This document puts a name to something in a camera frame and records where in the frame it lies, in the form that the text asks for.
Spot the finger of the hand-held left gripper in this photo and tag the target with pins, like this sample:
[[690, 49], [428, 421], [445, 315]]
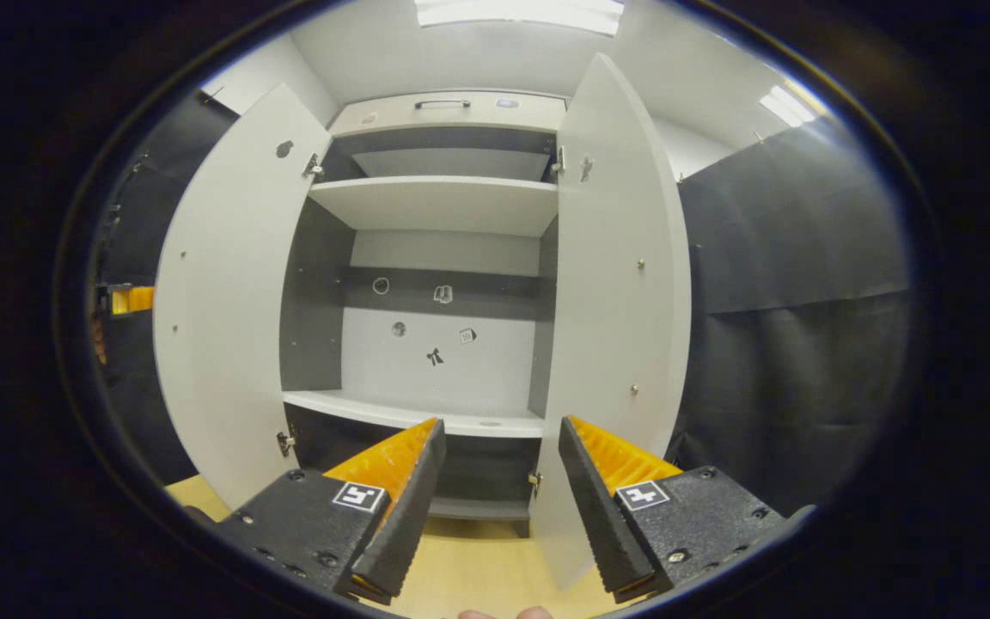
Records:
[[134, 300]]

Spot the black backdrop cloth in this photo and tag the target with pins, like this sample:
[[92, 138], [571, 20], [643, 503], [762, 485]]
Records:
[[804, 344], [130, 232]]

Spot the narrow ceiling light panel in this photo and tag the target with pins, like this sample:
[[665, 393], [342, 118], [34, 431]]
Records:
[[790, 105]]

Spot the metal door hinge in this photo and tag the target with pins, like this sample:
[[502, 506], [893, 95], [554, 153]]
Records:
[[313, 167], [286, 443], [535, 481], [557, 162]]

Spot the wide ceiling light panel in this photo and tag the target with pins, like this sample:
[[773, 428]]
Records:
[[521, 13]]

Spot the grey cabinet drawer front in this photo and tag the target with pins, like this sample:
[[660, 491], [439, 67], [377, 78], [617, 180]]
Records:
[[461, 119]]

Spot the grey cabinet door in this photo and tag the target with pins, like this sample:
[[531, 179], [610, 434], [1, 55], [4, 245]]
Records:
[[615, 301], [229, 301]]

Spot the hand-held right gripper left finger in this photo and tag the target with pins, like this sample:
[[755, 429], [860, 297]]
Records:
[[405, 516]]

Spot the grey cabinet shelf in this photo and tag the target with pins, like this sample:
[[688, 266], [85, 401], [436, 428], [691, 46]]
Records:
[[375, 411], [452, 163], [435, 205]]

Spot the grey double-door shoe cabinet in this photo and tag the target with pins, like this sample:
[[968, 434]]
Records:
[[443, 344]]

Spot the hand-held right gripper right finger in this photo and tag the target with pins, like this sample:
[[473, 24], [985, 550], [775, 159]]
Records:
[[602, 524]]

